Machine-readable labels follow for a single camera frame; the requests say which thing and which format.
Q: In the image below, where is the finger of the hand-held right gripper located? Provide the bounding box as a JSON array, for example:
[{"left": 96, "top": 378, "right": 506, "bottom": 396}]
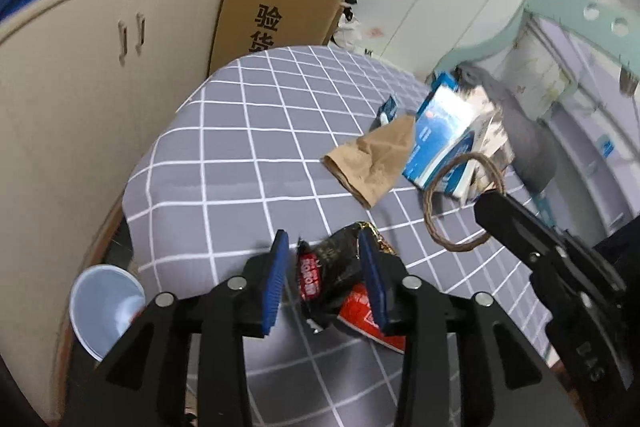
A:
[
  {"left": 530, "top": 257, "right": 637, "bottom": 391},
  {"left": 474, "top": 190, "right": 627, "bottom": 304}
]

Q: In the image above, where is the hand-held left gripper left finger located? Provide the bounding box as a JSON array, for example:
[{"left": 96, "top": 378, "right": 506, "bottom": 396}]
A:
[{"left": 60, "top": 229, "right": 291, "bottom": 427}]

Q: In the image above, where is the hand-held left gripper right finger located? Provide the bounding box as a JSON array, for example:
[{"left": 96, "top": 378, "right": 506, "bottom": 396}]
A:
[{"left": 357, "top": 227, "right": 586, "bottom": 427}]

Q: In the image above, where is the black red snack wrapper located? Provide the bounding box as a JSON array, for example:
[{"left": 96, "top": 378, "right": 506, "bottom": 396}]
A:
[{"left": 295, "top": 221, "right": 407, "bottom": 354}]

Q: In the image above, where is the blue white paper bag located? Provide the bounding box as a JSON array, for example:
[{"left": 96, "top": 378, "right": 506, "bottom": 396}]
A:
[{"left": 402, "top": 72, "right": 516, "bottom": 254}]

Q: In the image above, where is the small blue white packet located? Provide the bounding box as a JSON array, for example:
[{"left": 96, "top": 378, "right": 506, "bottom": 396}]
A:
[{"left": 371, "top": 94, "right": 399, "bottom": 130}]

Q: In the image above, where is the blue plastic bucket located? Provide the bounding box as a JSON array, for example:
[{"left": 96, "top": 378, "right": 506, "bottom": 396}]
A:
[{"left": 69, "top": 264, "right": 147, "bottom": 362}]

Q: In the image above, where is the grey cloth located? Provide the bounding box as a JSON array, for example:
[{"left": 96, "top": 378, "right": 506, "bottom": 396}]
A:
[{"left": 456, "top": 63, "right": 559, "bottom": 194}]

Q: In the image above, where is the brown paper bag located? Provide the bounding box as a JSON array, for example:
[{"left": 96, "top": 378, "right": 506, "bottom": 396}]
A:
[{"left": 322, "top": 114, "right": 417, "bottom": 208}]

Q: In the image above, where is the white printed pillow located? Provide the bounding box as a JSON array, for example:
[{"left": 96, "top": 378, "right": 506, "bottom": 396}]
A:
[{"left": 499, "top": 27, "right": 577, "bottom": 118}]

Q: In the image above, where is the white crumpled bag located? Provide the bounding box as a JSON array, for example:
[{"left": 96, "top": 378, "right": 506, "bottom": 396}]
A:
[{"left": 334, "top": 14, "right": 362, "bottom": 52}]

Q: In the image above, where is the cream cabinet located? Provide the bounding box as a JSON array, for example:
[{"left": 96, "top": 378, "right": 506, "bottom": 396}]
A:
[{"left": 0, "top": 0, "right": 240, "bottom": 423}]

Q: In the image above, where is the cardboard box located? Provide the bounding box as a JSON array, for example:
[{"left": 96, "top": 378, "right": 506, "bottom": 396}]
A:
[{"left": 207, "top": 0, "right": 352, "bottom": 74}]

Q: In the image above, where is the teal bed frame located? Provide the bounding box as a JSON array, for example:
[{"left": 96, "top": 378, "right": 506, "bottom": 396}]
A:
[{"left": 432, "top": 0, "right": 640, "bottom": 88}]

